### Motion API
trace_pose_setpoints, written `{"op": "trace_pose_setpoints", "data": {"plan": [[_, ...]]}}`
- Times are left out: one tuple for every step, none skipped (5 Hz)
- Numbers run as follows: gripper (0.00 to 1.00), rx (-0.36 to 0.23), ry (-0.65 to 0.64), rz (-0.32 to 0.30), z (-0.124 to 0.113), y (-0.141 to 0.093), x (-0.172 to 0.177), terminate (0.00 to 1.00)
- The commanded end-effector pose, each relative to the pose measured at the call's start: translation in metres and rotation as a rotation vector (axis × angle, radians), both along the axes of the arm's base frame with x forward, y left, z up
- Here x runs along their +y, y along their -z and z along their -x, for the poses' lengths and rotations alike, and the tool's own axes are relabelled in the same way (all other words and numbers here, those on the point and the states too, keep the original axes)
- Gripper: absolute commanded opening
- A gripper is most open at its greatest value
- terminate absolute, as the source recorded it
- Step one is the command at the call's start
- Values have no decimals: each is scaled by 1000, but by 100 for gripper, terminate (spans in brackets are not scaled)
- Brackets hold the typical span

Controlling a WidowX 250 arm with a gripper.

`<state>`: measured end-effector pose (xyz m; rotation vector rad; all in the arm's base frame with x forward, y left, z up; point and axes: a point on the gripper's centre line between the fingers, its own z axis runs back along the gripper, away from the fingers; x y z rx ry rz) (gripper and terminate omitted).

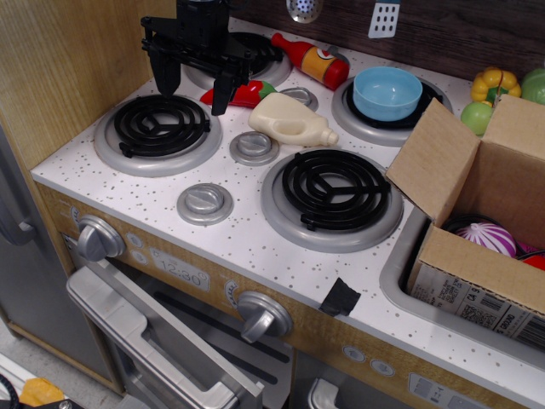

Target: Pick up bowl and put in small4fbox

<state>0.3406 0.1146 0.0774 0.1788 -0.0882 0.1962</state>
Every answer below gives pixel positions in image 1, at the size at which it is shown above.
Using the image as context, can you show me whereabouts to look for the oven clock display panel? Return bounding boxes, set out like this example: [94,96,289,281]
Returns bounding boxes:
[149,248,210,292]

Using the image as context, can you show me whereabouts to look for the black burner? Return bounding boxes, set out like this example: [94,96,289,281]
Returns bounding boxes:
[331,78,452,147]
[183,32,292,90]
[261,149,404,254]
[94,95,222,177]

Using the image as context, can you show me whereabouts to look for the yellow toy bell pepper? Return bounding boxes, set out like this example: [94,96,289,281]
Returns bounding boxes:
[470,66,522,107]

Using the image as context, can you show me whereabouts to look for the grey left oven dial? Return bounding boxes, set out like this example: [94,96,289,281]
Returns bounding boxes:
[77,215,126,262]

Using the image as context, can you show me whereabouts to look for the grey stovetop knob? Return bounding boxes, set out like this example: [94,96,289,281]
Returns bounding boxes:
[176,183,234,226]
[229,131,279,166]
[280,87,319,112]

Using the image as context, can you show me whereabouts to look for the grey stovetop knob middle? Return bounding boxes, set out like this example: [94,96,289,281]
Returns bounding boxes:
[229,131,279,166]

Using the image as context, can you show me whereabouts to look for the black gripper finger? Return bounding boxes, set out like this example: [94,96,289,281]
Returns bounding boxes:
[211,67,249,116]
[148,46,181,95]

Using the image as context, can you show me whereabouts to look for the black tape piece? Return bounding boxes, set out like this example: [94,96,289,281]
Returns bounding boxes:
[319,278,361,317]

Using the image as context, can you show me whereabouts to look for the hanging metal strainer ladle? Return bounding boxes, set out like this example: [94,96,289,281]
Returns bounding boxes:
[285,0,323,24]

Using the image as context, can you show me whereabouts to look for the hanging white slotted spatula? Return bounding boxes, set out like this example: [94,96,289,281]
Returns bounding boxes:
[368,0,401,39]

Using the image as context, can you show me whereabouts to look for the yellow object on floor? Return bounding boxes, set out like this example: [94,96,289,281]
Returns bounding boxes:
[19,377,65,407]

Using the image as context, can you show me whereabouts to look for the grey sink basin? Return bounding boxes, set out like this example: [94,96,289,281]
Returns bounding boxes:
[380,208,544,370]

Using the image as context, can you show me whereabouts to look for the red toy ketchup bottle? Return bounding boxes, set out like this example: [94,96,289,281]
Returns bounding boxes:
[271,33,350,90]

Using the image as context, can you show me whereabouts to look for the back left black burner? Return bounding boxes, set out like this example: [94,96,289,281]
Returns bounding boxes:
[183,32,292,90]

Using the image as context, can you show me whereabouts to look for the pink toy item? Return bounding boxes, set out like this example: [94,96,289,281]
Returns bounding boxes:
[516,241,544,258]

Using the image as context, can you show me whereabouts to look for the purple white toy onion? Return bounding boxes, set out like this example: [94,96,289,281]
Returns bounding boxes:
[455,222,517,257]

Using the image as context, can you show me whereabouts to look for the grey stovetop knob back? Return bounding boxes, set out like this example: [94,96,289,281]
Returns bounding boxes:
[280,87,319,112]

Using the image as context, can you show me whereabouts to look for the light blue plastic bowl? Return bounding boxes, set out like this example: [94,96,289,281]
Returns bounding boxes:
[352,66,423,122]

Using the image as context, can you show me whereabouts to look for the front right black burner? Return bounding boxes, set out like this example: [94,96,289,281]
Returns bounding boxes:
[261,149,404,254]

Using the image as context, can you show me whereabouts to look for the brown cardboard box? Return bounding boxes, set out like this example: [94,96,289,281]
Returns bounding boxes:
[385,94,545,353]

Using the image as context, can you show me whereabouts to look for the front left black burner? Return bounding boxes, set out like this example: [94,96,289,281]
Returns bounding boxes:
[94,95,222,177]

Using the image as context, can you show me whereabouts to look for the grey fridge door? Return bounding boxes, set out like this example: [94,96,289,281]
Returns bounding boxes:
[1,136,114,385]

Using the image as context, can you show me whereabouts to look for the red toy chili pepper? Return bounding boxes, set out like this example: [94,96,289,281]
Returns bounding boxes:
[199,79,279,107]

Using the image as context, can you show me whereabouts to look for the grey right oven dial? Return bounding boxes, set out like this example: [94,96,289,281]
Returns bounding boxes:
[238,291,293,343]

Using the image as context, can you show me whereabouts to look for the grey stovetop knob front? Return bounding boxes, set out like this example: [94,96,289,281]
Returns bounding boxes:
[176,183,234,226]

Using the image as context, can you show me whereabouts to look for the light green toy vegetable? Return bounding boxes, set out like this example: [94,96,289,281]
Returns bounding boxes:
[521,68,545,105]

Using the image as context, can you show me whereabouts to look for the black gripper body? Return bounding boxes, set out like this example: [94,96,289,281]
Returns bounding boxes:
[141,1,255,78]

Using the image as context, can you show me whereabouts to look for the grey oven dial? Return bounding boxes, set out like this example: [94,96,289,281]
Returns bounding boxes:
[77,215,126,262]
[238,291,293,343]

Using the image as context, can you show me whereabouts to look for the grey lower cabinet handle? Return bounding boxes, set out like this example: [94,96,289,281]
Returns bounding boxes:
[307,378,339,409]

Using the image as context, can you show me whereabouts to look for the cream toy jug bottle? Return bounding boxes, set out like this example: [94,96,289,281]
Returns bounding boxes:
[248,93,339,147]

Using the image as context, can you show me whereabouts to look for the back right black burner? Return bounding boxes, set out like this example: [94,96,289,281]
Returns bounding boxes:
[331,78,452,147]

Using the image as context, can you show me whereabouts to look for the grey oven door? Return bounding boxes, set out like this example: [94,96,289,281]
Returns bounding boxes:
[66,259,295,409]

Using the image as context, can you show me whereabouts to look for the green toy apple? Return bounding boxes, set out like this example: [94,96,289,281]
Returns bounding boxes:
[461,102,493,136]

